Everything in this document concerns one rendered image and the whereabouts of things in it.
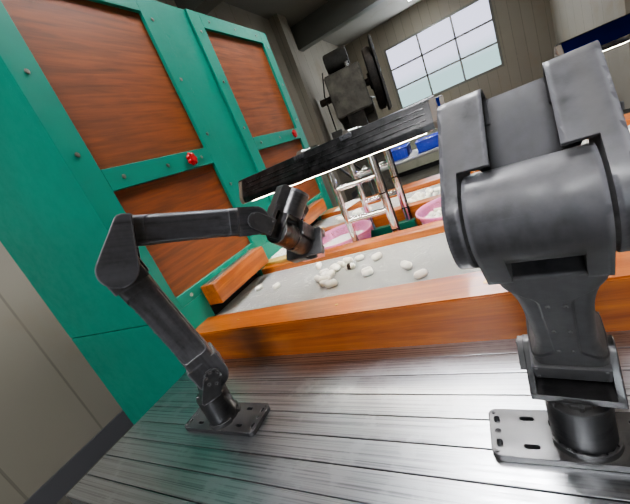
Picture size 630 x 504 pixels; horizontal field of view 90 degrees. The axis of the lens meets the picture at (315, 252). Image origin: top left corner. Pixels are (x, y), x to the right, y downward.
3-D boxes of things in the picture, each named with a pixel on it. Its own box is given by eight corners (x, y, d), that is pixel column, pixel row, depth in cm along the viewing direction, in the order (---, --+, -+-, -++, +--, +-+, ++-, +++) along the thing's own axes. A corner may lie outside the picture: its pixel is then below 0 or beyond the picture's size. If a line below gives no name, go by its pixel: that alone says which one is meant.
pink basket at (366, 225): (391, 244, 122) (383, 222, 120) (331, 275, 117) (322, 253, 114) (361, 236, 148) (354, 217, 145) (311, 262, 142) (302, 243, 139)
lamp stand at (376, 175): (403, 276, 94) (351, 126, 82) (343, 286, 104) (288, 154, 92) (411, 249, 110) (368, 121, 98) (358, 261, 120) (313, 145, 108)
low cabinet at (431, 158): (453, 145, 780) (444, 111, 758) (452, 160, 601) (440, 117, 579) (385, 169, 866) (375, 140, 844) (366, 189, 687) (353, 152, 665)
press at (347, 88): (365, 193, 651) (319, 66, 583) (421, 174, 595) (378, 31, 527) (347, 212, 545) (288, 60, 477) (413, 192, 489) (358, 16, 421)
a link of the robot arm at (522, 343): (516, 328, 40) (515, 359, 36) (610, 328, 35) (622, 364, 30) (526, 367, 42) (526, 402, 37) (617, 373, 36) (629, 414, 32)
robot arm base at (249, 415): (189, 378, 73) (166, 403, 67) (255, 376, 63) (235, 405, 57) (206, 404, 75) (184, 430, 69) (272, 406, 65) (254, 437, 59)
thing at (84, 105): (165, 322, 88) (-82, -78, 62) (69, 339, 115) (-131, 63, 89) (328, 193, 201) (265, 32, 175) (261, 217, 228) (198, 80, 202)
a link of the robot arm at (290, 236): (288, 220, 75) (270, 209, 69) (307, 224, 72) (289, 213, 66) (279, 247, 74) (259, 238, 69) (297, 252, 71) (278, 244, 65)
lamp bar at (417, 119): (442, 126, 72) (434, 94, 70) (241, 205, 103) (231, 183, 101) (443, 124, 79) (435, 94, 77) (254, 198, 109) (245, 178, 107)
